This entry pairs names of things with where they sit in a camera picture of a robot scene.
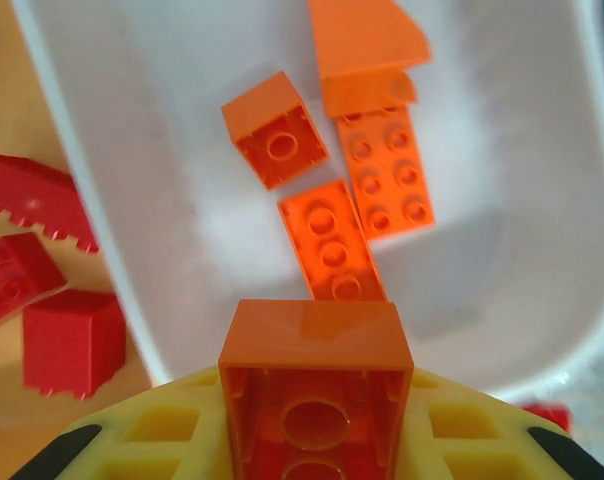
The white plastic container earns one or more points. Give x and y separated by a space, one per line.
157 150

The long orange lego brick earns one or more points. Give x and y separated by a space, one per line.
327 235
387 175

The orange plastic container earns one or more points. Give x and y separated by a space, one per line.
12 125

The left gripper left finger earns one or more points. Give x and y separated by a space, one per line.
182 440

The large red lego piece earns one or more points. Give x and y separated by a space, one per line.
547 417

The small orange lego brick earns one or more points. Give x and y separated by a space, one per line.
262 110

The orange lego wedge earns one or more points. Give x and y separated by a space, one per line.
362 45

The small red lego brick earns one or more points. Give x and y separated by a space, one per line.
72 345

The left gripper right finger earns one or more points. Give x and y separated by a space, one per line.
482 445

